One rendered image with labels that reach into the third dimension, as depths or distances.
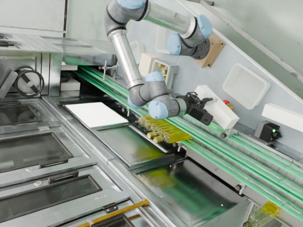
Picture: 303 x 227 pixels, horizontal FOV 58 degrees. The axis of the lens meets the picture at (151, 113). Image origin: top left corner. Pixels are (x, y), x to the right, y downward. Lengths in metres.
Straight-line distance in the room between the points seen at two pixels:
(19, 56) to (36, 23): 2.92
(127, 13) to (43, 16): 3.99
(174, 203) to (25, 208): 0.65
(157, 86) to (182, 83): 0.82
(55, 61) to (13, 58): 0.30
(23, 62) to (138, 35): 0.90
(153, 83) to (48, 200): 0.68
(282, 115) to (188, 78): 0.68
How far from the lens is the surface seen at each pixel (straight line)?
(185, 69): 1.88
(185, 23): 1.39
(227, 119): 1.25
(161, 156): 1.62
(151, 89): 1.09
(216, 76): 1.72
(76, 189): 1.37
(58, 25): 5.27
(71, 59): 2.37
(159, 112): 1.04
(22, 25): 5.09
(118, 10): 1.24
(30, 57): 2.28
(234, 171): 1.52
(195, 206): 1.39
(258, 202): 1.55
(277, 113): 1.47
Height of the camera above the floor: 2.13
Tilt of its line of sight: 40 degrees down
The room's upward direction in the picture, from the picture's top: 98 degrees counter-clockwise
